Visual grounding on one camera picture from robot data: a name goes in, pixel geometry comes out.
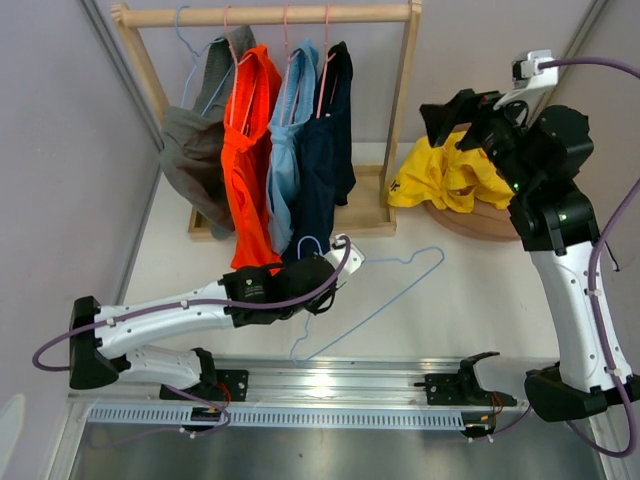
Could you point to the navy blue shorts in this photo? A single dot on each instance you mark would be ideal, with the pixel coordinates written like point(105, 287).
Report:
point(324, 157)

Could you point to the slotted cable duct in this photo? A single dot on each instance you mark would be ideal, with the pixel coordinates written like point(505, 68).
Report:
point(243, 416)

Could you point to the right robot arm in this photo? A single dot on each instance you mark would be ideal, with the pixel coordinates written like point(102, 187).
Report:
point(557, 225)

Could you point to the blue wire hanger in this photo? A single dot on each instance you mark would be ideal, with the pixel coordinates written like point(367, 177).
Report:
point(408, 261)

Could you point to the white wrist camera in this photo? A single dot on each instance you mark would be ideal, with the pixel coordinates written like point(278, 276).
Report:
point(530, 80)
point(344, 257)

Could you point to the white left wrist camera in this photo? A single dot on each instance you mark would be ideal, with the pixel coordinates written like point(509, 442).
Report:
point(344, 257)

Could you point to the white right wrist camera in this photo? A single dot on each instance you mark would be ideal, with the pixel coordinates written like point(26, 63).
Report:
point(530, 80)

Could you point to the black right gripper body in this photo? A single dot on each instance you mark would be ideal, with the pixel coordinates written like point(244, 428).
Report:
point(491, 131)

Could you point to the pink hanger of orange shorts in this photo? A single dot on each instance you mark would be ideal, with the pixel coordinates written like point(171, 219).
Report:
point(240, 42)

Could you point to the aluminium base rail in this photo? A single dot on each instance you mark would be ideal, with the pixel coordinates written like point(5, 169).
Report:
point(353, 383)

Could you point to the light blue shorts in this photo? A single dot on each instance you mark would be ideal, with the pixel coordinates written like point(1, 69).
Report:
point(283, 177)

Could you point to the wooden clothes rack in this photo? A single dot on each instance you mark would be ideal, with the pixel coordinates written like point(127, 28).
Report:
point(368, 214)

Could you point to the grey shorts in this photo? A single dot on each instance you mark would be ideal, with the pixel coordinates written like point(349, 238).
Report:
point(192, 143)

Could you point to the yellow shorts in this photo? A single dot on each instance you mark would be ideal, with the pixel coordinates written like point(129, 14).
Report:
point(448, 178)

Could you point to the orange shorts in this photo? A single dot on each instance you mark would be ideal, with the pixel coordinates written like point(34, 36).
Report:
point(245, 156)

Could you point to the pink hanger of navy shorts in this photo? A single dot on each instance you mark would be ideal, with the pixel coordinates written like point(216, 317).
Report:
point(326, 61)

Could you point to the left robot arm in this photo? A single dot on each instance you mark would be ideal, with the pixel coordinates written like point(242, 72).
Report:
point(111, 343)

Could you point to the translucent pink plastic basket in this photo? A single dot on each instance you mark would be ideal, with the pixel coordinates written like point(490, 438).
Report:
point(484, 222)

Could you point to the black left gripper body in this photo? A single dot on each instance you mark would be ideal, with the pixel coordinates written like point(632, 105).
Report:
point(317, 303)

